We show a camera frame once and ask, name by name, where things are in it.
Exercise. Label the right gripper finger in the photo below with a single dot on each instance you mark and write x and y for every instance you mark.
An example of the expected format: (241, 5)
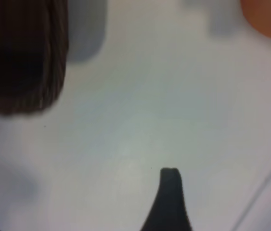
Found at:
(169, 204)

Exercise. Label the dark brown wicker basket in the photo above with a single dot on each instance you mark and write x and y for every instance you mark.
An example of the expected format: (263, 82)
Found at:
(17, 60)

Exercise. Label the orange fruit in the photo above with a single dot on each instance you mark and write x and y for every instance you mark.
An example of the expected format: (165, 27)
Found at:
(270, 16)

